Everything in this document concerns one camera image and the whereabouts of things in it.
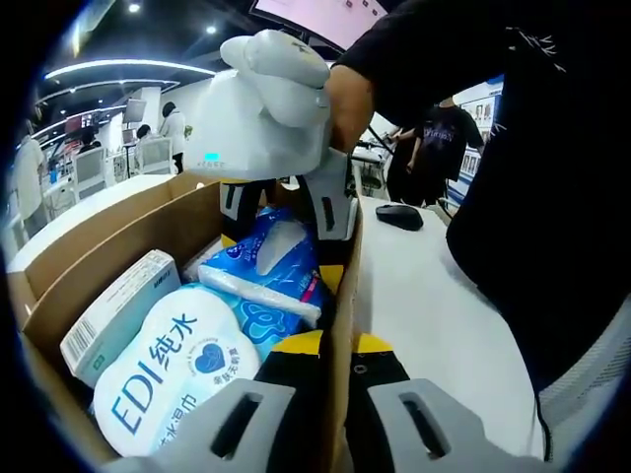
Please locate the blue soft tissue pack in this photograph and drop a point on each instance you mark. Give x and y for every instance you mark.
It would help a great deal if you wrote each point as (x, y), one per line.
(266, 266)

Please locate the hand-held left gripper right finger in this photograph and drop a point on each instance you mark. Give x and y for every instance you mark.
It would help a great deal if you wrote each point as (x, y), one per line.
(379, 389)

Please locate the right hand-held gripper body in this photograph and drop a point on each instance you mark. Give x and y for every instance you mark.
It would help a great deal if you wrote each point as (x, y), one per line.
(256, 133)

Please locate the person's black shirt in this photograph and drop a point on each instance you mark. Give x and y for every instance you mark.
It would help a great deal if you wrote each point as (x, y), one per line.
(542, 172)

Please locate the large pink screen monitor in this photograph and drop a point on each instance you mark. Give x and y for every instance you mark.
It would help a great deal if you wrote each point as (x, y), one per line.
(320, 17)

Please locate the white soft wipes pack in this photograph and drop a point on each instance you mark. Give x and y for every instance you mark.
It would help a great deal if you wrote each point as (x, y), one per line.
(172, 355)

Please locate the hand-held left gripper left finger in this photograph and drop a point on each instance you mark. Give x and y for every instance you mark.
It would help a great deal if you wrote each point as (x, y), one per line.
(291, 394)

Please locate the white mesh office chair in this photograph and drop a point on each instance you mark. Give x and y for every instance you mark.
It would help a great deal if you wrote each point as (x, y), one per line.
(591, 374)

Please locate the black computer mouse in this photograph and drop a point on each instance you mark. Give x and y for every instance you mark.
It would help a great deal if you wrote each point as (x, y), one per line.
(399, 217)

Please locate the white green carton box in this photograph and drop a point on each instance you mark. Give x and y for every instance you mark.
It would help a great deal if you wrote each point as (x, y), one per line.
(123, 305)

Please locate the brown cardboard shoe box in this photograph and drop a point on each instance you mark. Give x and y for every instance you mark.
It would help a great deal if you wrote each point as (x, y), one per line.
(148, 226)

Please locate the blue white wall poster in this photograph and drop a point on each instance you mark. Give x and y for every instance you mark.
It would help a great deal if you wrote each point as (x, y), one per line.
(483, 123)

